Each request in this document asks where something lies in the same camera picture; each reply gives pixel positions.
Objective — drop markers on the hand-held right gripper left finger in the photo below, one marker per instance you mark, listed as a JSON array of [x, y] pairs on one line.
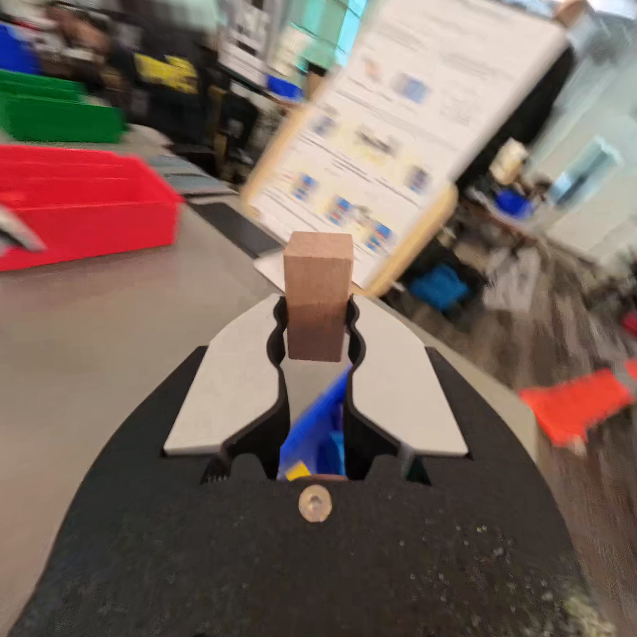
[[227, 388]]

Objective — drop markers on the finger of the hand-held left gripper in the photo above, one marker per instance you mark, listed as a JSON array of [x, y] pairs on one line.
[[15, 231]]

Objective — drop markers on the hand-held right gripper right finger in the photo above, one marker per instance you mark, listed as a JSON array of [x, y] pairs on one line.
[[403, 388]]

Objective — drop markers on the red plastic bin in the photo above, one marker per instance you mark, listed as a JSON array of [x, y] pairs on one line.
[[90, 209]]

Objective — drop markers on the natural wood block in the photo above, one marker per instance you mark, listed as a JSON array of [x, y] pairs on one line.
[[318, 299]]

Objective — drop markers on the grey desk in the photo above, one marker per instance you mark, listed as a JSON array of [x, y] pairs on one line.
[[100, 328]]

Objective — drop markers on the blue floor tub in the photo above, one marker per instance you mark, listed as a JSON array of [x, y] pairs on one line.
[[438, 287]]

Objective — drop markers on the white board stand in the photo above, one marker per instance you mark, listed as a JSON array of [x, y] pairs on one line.
[[271, 267]]

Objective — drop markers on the green plastic bin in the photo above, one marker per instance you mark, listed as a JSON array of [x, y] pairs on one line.
[[60, 109]]

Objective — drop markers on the red floor object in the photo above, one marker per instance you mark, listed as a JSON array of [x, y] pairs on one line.
[[577, 403]]

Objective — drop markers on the small blue plastic bin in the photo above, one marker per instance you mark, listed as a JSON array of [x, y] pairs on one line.
[[15, 50]]

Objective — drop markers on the instruction sheet board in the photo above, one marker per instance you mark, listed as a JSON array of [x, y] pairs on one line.
[[418, 129]]

